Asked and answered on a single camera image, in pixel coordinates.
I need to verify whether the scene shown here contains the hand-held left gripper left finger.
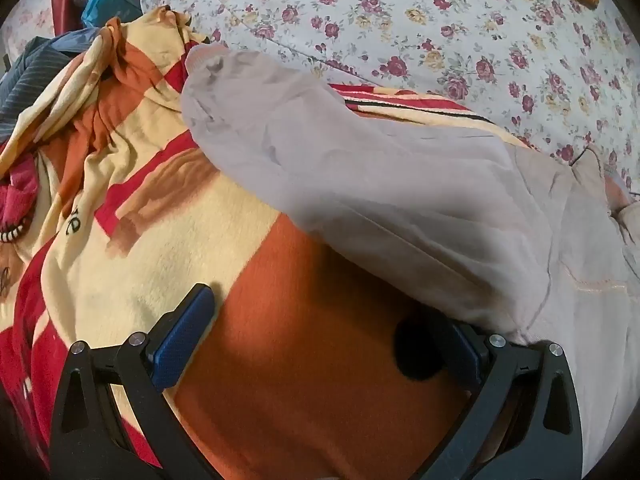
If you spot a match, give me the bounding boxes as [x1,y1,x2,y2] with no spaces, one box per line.
[50,283,217,480]

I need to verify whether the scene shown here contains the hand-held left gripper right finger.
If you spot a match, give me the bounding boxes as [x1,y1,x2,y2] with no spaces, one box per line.
[410,322,584,480]

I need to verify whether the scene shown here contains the light grey pink trousers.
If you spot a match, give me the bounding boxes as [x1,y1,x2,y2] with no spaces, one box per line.
[181,42,640,480]

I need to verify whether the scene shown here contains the orange red printed blanket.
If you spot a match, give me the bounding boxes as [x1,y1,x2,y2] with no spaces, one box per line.
[0,5,551,480]

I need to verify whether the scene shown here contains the grey striped cloth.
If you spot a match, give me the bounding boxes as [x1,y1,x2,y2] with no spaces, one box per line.
[0,27,107,137]

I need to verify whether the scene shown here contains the floral quilt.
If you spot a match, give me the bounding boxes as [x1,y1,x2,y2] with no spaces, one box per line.
[140,0,640,196]

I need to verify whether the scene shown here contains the pale floral fabric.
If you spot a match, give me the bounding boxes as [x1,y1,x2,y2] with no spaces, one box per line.
[0,0,59,61]

